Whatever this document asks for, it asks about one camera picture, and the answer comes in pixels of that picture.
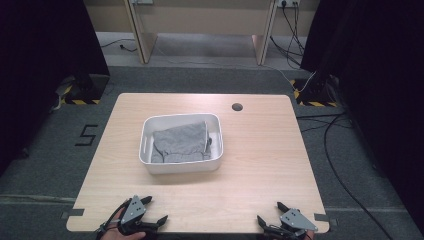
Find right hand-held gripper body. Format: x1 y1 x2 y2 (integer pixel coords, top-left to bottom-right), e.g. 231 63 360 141
269 207 320 240

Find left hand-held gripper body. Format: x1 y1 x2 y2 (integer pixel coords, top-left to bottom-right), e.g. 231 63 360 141
117 194 158 236

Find white plastic bin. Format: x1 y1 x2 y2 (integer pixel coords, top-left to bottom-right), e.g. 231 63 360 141
138 112 225 175

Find grey pants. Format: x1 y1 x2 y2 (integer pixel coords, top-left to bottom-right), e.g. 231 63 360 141
150 120 213 164

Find person's left hand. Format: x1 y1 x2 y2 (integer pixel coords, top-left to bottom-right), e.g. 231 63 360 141
105 218 148 240

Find black floor tape strip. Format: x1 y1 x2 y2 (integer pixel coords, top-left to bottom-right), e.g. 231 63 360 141
60 208 85 220
314 213 338 228

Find black stand base striped tape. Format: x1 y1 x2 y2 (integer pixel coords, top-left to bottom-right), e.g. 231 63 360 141
289 74 340 108
59 73 111 106

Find dark curtain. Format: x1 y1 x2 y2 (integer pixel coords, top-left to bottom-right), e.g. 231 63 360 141
0 0 111 176
299 0 424 229

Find light wooden desk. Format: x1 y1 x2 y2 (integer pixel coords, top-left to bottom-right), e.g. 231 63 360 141
83 0 321 66

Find left hand-held gripper cable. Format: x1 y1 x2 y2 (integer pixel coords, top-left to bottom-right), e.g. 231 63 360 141
95 198 132 240

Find long black floor cable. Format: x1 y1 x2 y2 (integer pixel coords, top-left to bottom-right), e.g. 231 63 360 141
323 113 396 240

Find black floor cable bundle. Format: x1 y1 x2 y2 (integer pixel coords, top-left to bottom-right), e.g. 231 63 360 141
295 112 355 134

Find thin white cable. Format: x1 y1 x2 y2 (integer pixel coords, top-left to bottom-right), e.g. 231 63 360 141
153 43 317 94

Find black cable with plug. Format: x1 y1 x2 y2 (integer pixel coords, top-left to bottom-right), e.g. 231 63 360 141
100 38 138 54

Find black cables hanging from socket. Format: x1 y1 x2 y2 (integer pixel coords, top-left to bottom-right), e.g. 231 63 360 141
269 1 306 68

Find white wall socket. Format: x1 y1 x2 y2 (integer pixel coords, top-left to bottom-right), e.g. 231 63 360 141
276 0 301 9

